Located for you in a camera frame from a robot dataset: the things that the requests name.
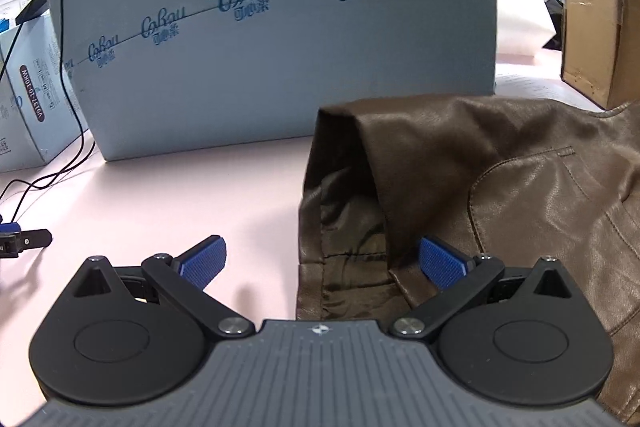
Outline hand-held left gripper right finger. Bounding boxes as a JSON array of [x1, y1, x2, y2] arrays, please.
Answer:
[[390, 235, 587, 341]]

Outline large blue-grey cardboard box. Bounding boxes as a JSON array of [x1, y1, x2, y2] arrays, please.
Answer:
[[45, 0, 497, 162]]

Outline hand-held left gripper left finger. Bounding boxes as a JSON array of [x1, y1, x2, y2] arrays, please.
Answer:
[[64, 234, 255, 341]]

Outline black cable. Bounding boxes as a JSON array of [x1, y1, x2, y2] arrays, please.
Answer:
[[0, 0, 117, 205], [0, 0, 71, 80]]

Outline black stand device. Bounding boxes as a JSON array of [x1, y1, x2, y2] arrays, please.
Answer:
[[0, 221, 54, 259]]

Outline brown cardboard box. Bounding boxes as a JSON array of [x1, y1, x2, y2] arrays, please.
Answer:
[[556, 0, 640, 110]]

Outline small light blue cardboard box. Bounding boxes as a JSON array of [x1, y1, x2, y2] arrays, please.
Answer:
[[0, 14, 94, 174]]

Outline brown leather jacket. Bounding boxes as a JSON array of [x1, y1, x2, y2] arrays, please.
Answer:
[[295, 94, 640, 427]]

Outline white printed paper sheet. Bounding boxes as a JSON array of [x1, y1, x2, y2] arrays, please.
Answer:
[[494, 57, 608, 110]]

